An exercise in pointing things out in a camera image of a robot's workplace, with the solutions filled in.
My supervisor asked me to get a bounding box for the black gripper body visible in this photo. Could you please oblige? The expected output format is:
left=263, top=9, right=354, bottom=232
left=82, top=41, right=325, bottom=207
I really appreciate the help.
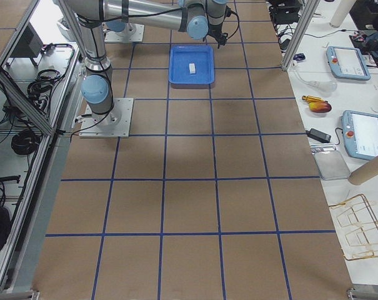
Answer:
left=207, top=23, right=225, bottom=39

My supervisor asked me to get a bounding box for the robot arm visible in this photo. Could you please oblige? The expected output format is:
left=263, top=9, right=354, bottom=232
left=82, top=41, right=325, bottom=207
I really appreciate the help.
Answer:
left=64, top=1, right=231, bottom=118

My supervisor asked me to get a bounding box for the blue plastic tray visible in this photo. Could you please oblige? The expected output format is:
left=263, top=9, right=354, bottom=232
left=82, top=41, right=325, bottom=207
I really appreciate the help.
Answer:
left=169, top=45, right=215, bottom=86

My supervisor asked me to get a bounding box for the silver metal tray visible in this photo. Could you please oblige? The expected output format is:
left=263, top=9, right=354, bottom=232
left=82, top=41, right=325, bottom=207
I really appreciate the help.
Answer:
left=313, top=150, right=351, bottom=181

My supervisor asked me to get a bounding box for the mango fruit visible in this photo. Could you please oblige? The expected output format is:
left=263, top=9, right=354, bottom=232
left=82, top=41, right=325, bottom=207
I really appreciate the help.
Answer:
left=308, top=101, right=332, bottom=113

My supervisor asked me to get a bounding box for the teach pendant far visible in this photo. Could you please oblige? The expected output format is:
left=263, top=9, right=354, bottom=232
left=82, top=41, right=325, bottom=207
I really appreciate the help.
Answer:
left=326, top=46, right=371, bottom=81

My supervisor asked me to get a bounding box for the teach pendant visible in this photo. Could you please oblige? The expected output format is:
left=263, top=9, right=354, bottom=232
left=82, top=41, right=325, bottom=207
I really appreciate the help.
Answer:
left=341, top=110, right=378, bottom=160
left=326, top=46, right=371, bottom=81

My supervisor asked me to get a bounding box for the black power adapter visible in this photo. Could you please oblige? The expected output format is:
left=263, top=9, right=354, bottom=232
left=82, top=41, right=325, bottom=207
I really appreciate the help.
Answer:
left=306, top=128, right=331, bottom=143

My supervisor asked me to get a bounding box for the teach pendant near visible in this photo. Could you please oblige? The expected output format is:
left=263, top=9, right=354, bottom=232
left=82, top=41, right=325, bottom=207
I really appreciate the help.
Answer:
left=341, top=110, right=378, bottom=160

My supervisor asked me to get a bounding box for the cardboard tube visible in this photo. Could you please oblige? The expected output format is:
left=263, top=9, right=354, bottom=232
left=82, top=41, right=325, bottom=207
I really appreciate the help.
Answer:
left=348, top=156, right=378, bottom=186

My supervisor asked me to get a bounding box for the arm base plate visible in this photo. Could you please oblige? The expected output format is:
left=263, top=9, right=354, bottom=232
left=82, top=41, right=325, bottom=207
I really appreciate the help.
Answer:
left=104, top=24, right=144, bottom=44
left=78, top=97, right=134, bottom=138

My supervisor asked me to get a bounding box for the aluminium frame post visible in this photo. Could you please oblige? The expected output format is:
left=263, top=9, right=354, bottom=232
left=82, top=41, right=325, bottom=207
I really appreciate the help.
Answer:
left=281, top=0, right=320, bottom=71

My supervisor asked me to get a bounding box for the gold screwdriver handle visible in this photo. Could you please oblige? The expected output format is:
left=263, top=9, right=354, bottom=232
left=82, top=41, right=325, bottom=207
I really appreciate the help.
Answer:
left=302, top=96, right=324, bottom=103

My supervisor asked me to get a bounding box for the gold wire rack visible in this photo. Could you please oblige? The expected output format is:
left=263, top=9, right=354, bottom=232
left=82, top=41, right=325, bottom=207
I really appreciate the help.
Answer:
left=329, top=194, right=378, bottom=261

